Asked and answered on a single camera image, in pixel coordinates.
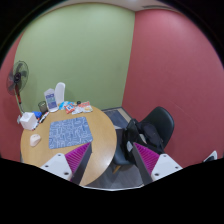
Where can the gripper right finger with white magenta pad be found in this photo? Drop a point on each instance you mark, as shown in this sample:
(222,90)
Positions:
(153,166)

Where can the orange snack packets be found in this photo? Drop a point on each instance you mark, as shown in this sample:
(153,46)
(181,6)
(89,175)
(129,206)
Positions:
(73,108)

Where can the white computer mouse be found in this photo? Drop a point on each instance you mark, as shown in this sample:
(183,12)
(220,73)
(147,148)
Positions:
(34,140)

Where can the black standing fan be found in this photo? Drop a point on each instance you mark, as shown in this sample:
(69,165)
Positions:
(16,80)

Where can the round wooden table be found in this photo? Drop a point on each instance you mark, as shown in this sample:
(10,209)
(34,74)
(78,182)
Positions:
(103,144)

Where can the black backpack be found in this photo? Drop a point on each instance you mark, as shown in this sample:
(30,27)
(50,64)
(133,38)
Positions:
(143,133)

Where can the gripper left finger with white magenta pad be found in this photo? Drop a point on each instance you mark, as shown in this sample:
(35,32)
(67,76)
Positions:
(70,166)

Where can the blue patterned mouse pad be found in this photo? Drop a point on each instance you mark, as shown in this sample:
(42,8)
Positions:
(71,132)

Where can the black chair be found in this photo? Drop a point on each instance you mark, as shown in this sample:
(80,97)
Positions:
(161,119)

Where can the blue small packet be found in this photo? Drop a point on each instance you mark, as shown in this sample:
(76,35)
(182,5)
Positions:
(37,114)

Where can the dark glass cup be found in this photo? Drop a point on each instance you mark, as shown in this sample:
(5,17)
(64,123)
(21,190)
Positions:
(43,107)

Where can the white rounded bottle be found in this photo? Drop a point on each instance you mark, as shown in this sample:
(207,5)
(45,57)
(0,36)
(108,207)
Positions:
(59,92)

